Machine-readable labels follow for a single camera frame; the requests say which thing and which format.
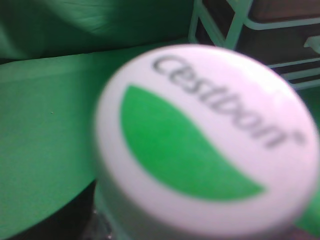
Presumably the water bottle with white cap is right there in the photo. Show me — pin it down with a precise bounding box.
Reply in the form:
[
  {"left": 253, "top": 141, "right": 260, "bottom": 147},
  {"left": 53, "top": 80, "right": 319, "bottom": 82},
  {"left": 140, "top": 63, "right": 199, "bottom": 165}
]
[{"left": 94, "top": 44, "right": 320, "bottom": 240}]

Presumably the dark drawer with white handle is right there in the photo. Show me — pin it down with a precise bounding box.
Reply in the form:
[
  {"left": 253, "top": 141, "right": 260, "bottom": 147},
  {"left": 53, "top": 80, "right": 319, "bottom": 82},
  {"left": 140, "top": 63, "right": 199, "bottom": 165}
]
[{"left": 248, "top": 0, "right": 320, "bottom": 23}]

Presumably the green cloth table cover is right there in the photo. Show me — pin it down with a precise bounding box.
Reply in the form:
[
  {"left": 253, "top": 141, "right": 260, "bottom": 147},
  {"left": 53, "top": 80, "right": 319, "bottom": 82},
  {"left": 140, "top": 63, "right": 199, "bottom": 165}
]
[{"left": 0, "top": 0, "right": 320, "bottom": 240}]

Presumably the white frame drawer cabinet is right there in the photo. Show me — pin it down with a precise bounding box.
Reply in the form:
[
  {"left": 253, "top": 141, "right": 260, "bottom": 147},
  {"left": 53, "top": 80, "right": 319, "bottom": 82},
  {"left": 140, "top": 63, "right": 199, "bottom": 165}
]
[{"left": 188, "top": 0, "right": 320, "bottom": 90}]

